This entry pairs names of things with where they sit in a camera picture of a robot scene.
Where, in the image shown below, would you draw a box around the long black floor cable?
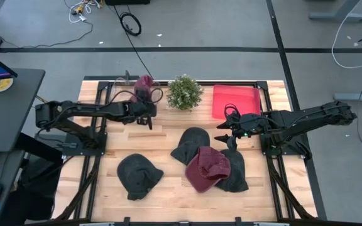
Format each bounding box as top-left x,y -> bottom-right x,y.
111,3 -> 154,80

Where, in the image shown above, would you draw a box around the thin black floor cable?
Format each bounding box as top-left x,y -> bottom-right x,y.
0,12 -> 94,50

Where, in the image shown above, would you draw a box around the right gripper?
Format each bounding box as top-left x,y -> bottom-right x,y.
214,111 -> 272,151

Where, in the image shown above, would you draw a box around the dark grey baseball cap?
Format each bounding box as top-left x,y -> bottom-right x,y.
214,148 -> 250,193
116,153 -> 165,202
170,126 -> 211,166

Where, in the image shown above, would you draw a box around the coiled black cable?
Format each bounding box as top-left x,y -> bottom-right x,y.
119,11 -> 143,37

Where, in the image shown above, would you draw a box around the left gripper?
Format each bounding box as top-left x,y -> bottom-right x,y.
124,89 -> 157,130

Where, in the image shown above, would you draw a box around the small green artificial plant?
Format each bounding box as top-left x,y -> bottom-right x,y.
166,73 -> 205,111

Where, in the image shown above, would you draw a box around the clear plastic bin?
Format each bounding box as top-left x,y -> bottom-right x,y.
110,78 -> 163,117

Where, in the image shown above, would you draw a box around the white floor cable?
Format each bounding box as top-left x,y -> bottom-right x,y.
331,0 -> 362,70

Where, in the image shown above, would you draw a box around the white cable bundle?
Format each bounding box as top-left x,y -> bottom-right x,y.
63,0 -> 104,24

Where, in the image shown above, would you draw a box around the black chair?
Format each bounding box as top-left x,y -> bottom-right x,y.
8,155 -> 63,224

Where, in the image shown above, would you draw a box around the red plastic tray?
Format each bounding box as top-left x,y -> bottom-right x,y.
211,84 -> 262,121

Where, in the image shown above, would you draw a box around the black box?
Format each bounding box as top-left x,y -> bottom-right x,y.
104,0 -> 151,6

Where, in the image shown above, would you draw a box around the maroon baseball cap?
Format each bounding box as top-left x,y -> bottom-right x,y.
185,146 -> 232,194
129,74 -> 155,104

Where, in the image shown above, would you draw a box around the grey desk leg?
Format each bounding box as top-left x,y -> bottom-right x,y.
309,0 -> 362,23

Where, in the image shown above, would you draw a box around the black low desk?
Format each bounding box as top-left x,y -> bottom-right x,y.
0,149 -> 26,226

